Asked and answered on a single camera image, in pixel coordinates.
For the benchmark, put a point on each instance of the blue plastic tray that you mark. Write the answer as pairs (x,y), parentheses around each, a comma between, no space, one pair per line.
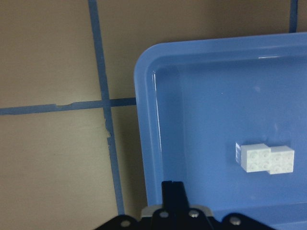
(198,100)

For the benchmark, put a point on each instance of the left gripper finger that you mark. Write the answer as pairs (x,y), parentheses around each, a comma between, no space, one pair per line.
(174,197)

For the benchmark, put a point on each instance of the white block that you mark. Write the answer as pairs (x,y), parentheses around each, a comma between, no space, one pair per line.
(253,158)
(282,160)

